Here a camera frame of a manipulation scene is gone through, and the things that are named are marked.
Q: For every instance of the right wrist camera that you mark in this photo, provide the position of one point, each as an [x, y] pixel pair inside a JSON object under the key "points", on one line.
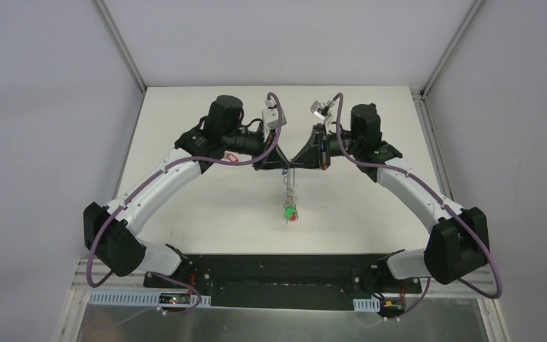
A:
{"points": [[322, 110]]}

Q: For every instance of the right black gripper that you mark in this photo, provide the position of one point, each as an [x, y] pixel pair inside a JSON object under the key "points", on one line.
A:
{"points": [[323, 151]]}

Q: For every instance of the white cable duct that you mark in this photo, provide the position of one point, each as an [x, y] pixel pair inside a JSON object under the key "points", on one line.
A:
{"points": [[147, 299], [371, 304]]}

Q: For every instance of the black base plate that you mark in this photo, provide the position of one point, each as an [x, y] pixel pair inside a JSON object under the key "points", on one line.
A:
{"points": [[329, 282]]}

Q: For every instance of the green key tag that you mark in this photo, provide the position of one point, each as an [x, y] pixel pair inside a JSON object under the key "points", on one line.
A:
{"points": [[288, 211]]}

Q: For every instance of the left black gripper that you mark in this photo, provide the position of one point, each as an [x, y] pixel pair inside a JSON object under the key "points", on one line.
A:
{"points": [[261, 154]]}

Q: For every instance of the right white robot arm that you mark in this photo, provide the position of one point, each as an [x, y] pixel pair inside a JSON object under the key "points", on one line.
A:
{"points": [[458, 242]]}

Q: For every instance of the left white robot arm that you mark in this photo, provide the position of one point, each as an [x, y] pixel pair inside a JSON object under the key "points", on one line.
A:
{"points": [[111, 230]]}

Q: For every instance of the right white cable duct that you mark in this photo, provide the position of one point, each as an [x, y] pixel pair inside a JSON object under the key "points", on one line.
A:
{"points": [[371, 304]]}

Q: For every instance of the left white cable duct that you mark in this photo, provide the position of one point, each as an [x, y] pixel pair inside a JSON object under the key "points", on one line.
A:
{"points": [[147, 299]]}

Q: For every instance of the silver key with red tag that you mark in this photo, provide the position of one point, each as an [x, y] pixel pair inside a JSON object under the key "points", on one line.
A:
{"points": [[231, 157]]}

